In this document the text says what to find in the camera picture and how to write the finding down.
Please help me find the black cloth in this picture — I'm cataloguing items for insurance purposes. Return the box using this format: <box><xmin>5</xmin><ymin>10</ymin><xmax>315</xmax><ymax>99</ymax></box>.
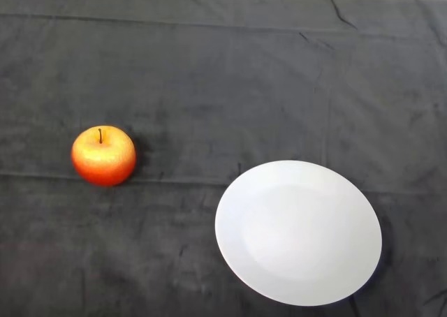
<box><xmin>0</xmin><ymin>0</ymin><xmax>447</xmax><ymax>317</ymax></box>

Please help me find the white round plate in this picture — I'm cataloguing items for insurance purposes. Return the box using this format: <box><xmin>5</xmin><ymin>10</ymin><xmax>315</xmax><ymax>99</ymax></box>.
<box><xmin>214</xmin><ymin>160</ymin><xmax>383</xmax><ymax>307</ymax></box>

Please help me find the red yellow apple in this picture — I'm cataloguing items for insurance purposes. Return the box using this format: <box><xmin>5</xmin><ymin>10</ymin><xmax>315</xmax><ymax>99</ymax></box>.
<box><xmin>71</xmin><ymin>124</ymin><xmax>137</xmax><ymax>188</ymax></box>

